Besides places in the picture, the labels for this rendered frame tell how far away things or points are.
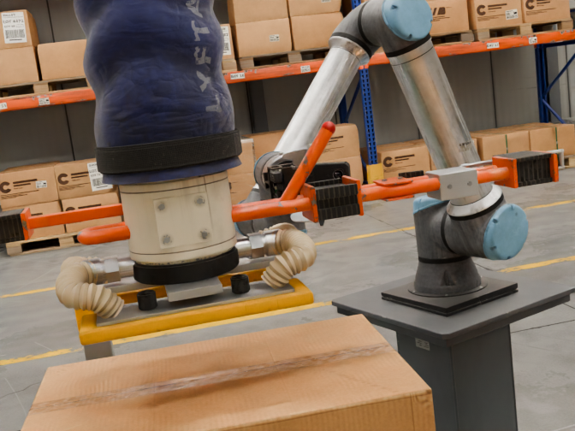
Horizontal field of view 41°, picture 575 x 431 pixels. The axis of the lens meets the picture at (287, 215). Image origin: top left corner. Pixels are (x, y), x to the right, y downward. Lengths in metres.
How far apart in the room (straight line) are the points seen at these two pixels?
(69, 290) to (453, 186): 0.63
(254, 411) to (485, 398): 1.26
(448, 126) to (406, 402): 0.95
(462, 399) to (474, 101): 8.61
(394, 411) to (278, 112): 8.78
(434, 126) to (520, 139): 7.60
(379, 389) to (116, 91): 0.58
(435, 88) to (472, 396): 0.88
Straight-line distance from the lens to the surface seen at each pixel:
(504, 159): 1.37
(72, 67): 8.36
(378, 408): 1.14
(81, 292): 1.14
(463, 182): 1.32
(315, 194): 1.23
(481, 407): 2.31
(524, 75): 11.00
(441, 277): 2.20
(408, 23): 1.86
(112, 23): 1.14
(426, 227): 2.18
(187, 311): 1.13
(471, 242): 2.06
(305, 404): 1.15
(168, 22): 1.13
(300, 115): 1.89
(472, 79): 10.66
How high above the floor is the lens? 1.40
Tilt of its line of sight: 10 degrees down
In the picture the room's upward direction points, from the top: 7 degrees counter-clockwise
